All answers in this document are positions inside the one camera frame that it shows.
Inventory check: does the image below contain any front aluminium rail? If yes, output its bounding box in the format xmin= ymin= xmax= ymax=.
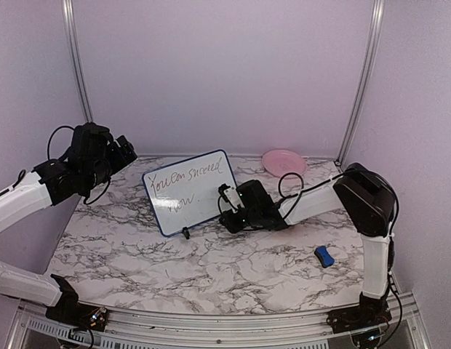
xmin=5 ymin=292 xmax=431 ymax=348

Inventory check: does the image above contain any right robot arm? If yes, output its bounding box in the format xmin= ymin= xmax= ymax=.
xmin=217 ymin=163 xmax=399 ymax=326

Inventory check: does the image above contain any right aluminium frame post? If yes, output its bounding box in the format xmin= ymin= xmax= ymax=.
xmin=335 ymin=0 xmax=385 ymax=167

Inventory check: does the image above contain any small blue-framed whiteboard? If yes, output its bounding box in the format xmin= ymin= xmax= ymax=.
xmin=142 ymin=149 xmax=236 ymax=237

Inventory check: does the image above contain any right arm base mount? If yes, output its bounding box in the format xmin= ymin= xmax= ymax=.
xmin=326 ymin=305 xmax=392 ymax=334

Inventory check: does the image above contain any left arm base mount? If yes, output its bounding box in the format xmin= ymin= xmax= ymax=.
xmin=45 ymin=303 xmax=108 ymax=332

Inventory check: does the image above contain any blue whiteboard eraser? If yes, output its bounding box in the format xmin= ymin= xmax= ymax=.
xmin=314 ymin=246 xmax=335 ymax=268

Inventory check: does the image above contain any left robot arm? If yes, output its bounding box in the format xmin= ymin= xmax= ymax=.
xmin=0 ymin=122 xmax=137 ymax=324

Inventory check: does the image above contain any aluminium frame post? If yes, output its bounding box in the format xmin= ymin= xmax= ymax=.
xmin=62 ymin=0 xmax=94 ymax=122
xmin=335 ymin=0 xmax=385 ymax=167

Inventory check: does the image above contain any left aluminium frame post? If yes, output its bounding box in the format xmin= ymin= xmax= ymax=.
xmin=62 ymin=0 xmax=94 ymax=122

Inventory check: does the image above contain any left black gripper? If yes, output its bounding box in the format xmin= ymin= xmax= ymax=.
xmin=84 ymin=135 xmax=137 ymax=190

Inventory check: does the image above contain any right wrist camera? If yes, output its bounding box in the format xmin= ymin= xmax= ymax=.
xmin=218 ymin=183 xmax=242 ymax=212

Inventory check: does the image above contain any pink plate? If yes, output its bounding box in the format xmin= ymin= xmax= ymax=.
xmin=261 ymin=150 xmax=308 ymax=180

